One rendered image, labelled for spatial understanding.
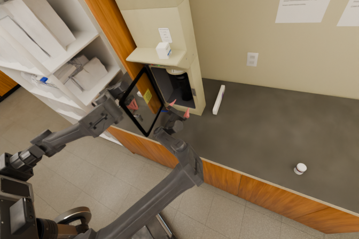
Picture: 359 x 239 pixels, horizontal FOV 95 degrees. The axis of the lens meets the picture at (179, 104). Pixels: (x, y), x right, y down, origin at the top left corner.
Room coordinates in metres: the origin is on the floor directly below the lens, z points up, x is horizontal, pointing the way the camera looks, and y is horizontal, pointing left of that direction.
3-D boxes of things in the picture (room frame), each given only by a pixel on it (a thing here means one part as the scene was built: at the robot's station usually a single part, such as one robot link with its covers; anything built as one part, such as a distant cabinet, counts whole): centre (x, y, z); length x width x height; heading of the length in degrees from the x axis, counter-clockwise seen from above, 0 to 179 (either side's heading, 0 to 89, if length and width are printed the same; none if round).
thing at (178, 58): (0.78, 0.03, 1.46); 0.32 x 0.12 x 0.10; 50
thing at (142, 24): (0.92, -0.08, 1.33); 0.32 x 0.25 x 0.77; 50
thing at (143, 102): (0.78, 0.21, 1.19); 0.30 x 0.01 x 0.40; 144
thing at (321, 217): (0.76, -0.18, 0.45); 2.05 x 0.67 x 0.90; 50
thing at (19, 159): (0.45, 0.67, 1.45); 0.09 x 0.08 x 0.12; 27
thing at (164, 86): (0.91, -0.08, 1.19); 0.26 x 0.24 x 0.35; 50
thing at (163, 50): (0.73, -0.02, 1.54); 0.05 x 0.05 x 0.06; 57
